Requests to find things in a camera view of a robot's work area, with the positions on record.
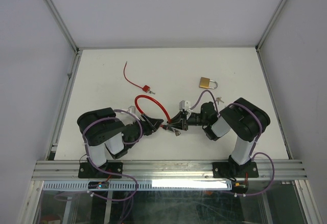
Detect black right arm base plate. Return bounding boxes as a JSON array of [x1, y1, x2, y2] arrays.
[[212, 161, 259, 180]]

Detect large brass padlock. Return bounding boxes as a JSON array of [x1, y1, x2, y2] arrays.
[[199, 77, 218, 89]]

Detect white slotted cable duct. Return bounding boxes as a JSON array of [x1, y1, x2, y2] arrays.
[[43, 179, 232, 191]]

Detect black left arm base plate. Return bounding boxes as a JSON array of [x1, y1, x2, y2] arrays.
[[78, 162, 123, 179]]

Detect large padlock keys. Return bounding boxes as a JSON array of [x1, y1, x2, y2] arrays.
[[216, 97, 224, 104]]

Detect small red padlock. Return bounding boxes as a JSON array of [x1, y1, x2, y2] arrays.
[[142, 85, 151, 93]]

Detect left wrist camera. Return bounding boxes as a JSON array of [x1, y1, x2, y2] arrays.
[[127, 105, 137, 114]]

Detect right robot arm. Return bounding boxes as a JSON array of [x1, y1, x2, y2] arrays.
[[166, 98, 271, 178]]

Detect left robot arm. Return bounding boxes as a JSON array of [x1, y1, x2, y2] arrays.
[[77, 106, 164, 177]]

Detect aluminium mounting rail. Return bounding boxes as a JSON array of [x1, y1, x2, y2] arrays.
[[32, 159, 308, 181]]

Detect red cable lock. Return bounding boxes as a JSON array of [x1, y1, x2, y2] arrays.
[[134, 95, 178, 137]]

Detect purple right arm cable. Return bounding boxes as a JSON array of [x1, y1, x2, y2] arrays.
[[191, 89, 276, 198]]

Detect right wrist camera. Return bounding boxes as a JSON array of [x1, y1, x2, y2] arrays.
[[179, 100, 192, 112]]

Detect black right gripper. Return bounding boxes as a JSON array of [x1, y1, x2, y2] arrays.
[[167, 109, 208, 130]]

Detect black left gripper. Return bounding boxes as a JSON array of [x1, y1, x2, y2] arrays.
[[127, 114, 162, 148]]

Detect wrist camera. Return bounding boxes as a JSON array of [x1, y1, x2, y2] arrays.
[[127, 105, 137, 114], [179, 100, 192, 112]]

